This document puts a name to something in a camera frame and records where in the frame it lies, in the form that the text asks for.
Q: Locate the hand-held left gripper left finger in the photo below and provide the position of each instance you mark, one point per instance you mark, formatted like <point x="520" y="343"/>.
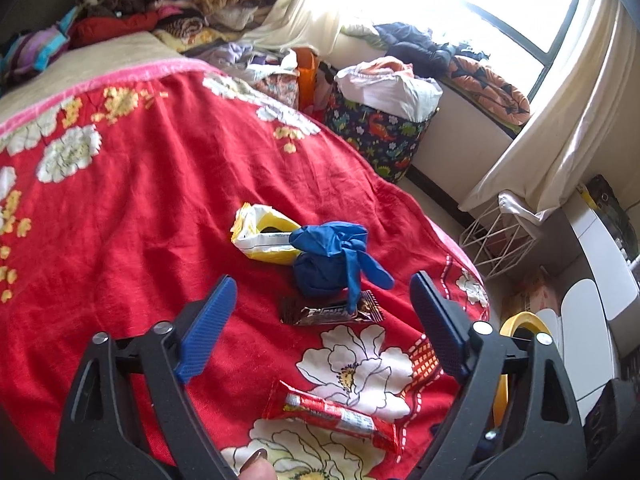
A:
<point x="210" y="325"/>

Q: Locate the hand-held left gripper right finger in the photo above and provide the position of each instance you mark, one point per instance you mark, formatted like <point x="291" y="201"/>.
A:
<point x="440" y="325"/>

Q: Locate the yellow white snack bag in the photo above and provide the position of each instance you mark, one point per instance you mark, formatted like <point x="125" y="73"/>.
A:
<point x="255" y="247"/>

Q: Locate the brown snack wrapper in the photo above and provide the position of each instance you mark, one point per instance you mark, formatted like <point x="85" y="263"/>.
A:
<point x="320" y="314"/>

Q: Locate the blue plastic bag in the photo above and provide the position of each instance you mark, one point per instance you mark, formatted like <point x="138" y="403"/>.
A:
<point x="320" y="270"/>

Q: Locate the red wrapper with white label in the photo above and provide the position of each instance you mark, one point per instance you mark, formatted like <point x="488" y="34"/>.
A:
<point x="370" y="435"/>

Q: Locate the person's left hand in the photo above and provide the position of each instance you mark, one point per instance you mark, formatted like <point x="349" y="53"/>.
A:
<point x="257" y="467"/>

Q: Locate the cardboard box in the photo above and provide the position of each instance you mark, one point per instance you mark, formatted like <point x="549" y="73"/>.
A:
<point x="530" y="295"/>

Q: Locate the red floral blanket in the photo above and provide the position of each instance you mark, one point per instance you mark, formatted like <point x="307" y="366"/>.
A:
<point x="150" y="210"/>

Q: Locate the white chair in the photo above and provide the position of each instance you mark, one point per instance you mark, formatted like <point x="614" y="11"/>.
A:
<point x="585" y="340"/>

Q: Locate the white desk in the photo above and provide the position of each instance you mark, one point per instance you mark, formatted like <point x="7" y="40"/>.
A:
<point x="600" y="240"/>

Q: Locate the dinosaur print bag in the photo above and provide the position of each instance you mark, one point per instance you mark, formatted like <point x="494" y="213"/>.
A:
<point x="380" y="140"/>

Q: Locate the orange floral cushion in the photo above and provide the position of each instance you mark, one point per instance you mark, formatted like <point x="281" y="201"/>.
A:
<point x="495" y="95"/>

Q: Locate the white clothing bundle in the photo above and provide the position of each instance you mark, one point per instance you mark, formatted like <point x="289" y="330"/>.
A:
<point x="395" y="92"/>

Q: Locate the cream curtain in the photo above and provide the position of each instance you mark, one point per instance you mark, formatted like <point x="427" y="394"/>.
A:
<point x="310" y="0"/>
<point x="575" y="110"/>

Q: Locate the orange bag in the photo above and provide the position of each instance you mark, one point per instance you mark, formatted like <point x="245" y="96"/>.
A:
<point x="306" y="77"/>

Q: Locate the lilac cloth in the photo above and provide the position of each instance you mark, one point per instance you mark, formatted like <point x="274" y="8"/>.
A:
<point x="235" y="55"/>

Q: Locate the dark blue jacket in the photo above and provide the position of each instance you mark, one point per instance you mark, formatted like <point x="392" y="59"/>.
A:
<point x="415" y="42"/>

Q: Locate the beige bed sheet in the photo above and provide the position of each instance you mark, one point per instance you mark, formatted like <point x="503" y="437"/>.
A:
<point x="100" y="60"/>

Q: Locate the red cloth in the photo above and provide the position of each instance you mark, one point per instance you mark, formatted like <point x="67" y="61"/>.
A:
<point x="110" y="27"/>

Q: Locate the blue purple cloth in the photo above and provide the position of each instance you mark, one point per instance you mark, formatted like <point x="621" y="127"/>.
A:
<point x="35" y="47"/>

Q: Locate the window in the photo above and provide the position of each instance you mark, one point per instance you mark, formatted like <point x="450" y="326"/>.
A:
<point x="510" y="0"/>

